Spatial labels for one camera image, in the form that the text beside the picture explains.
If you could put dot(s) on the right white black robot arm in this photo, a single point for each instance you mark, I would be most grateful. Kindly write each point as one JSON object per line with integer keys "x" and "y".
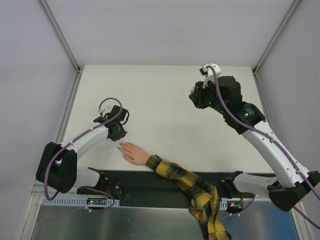
{"x": 292, "y": 181}

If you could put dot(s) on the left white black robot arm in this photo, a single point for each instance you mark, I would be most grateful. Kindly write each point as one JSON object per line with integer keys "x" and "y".
{"x": 58, "y": 167}

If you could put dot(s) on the white slotted cable duct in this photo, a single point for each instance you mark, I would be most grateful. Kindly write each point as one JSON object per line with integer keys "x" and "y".
{"x": 77, "y": 202}

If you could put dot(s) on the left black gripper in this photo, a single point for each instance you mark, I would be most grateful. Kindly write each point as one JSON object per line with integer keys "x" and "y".
{"x": 119, "y": 133}

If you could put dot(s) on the yellow black plaid shirt sleeve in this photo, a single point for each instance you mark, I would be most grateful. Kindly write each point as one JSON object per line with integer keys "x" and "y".
{"x": 204, "y": 197}

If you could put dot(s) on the mannequin hand with painted nails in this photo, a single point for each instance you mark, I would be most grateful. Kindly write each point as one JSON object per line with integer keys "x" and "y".
{"x": 133, "y": 154}

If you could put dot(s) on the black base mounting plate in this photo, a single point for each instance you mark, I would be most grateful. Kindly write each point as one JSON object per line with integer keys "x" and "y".
{"x": 144, "y": 189}

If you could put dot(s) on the left control board green led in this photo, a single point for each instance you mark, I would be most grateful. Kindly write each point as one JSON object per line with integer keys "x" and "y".
{"x": 96, "y": 201}

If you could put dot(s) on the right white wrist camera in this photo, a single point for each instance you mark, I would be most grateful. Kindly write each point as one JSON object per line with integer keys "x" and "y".
{"x": 210, "y": 71}

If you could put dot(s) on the aluminium frame post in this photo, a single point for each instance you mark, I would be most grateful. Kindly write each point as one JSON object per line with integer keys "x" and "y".
{"x": 293, "y": 7}
{"x": 59, "y": 34}

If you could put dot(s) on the left aluminium frame post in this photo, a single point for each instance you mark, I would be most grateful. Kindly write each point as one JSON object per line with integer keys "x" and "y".
{"x": 59, "y": 34}

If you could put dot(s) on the beige nail polish bottle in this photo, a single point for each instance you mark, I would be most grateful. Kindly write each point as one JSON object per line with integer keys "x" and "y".
{"x": 192, "y": 90}

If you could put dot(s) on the right aluminium frame post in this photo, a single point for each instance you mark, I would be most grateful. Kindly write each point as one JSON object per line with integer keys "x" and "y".
{"x": 293, "y": 7}

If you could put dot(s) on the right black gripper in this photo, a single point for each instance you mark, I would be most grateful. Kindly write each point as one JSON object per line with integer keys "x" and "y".
{"x": 196, "y": 99}

